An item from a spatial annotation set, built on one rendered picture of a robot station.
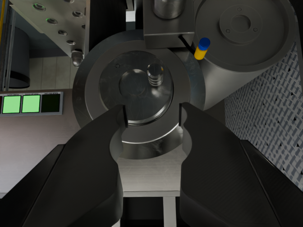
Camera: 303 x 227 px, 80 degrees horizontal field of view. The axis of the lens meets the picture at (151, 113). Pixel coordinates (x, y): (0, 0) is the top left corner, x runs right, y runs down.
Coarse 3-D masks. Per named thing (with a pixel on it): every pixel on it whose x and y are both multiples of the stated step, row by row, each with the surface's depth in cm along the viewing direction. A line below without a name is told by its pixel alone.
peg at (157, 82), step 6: (150, 66) 15; (156, 66) 15; (150, 72) 15; (156, 72) 15; (162, 72) 15; (150, 78) 16; (156, 78) 15; (162, 78) 17; (150, 84) 18; (156, 84) 17
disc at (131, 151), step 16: (128, 32) 21; (96, 48) 21; (176, 48) 20; (80, 64) 21; (192, 64) 20; (80, 80) 20; (192, 80) 20; (80, 96) 20; (192, 96) 20; (80, 112) 20; (176, 128) 19; (128, 144) 19; (144, 144) 19; (160, 144) 19; (176, 144) 19
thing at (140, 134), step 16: (112, 48) 20; (128, 48) 20; (144, 48) 20; (160, 48) 20; (96, 64) 20; (176, 64) 20; (96, 80) 20; (176, 80) 19; (96, 96) 20; (176, 96) 19; (96, 112) 19; (176, 112) 19; (128, 128) 19; (144, 128) 19; (160, 128) 19
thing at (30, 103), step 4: (24, 96) 55; (28, 96) 55; (32, 96) 55; (36, 96) 55; (24, 100) 55; (28, 100) 55; (32, 100) 55; (36, 100) 55; (24, 104) 55; (28, 104) 54; (32, 104) 54; (36, 104) 54; (24, 108) 54; (28, 108) 54; (32, 108) 54; (36, 108) 54
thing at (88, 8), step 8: (88, 0) 23; (96, 0) 25; (104, 0) 29; (112, 0) 34; (88, 8) 22; (96, 8) 25; (104, 8) 29; (112, 8) 34; (88, 16) 22; (96, 16) 25; (104, 16) 28; (112, 16) 34; (120, 16) 41; (88, 24) 22; (96, 24) 25; (104, 24) 28; (112, 24) 34; (120, 24) 41; (88, 32) 22; (96, 32) 25; (104, 32) 28; (112, 32) 33; (88, 40) 22; (96, 40) 24; (88, 48) 22
